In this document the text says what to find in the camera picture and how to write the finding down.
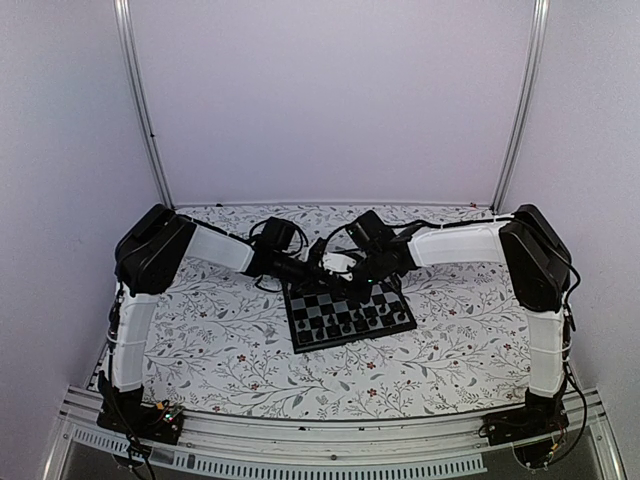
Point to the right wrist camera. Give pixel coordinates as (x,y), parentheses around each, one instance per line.
(338,263)

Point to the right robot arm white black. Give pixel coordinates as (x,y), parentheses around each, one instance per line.
(541,273)

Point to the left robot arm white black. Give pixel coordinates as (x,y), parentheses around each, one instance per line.
(147,260)

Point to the front aluminium rail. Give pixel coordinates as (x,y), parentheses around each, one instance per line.
(214,446)

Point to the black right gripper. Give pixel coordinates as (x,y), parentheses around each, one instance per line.
(362,296)

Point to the black chess queen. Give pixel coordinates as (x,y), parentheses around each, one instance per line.
(357,316)

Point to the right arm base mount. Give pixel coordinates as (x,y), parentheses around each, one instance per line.
(520,424)

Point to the right aluminium frame post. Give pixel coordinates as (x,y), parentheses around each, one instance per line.
(532,64)

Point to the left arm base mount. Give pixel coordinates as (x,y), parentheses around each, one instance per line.
(160,424)

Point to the black silver chess board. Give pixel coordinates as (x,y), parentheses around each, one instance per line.
(304,306)

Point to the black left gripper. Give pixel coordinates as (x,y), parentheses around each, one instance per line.
(314,274)

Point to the left aluminium frame post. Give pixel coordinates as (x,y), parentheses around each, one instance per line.
(125,30)

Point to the aluminium frame post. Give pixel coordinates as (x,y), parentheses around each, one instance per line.
(532,64)
(125,30)

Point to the floral patterned table mat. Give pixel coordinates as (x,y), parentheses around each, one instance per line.
(219,341)

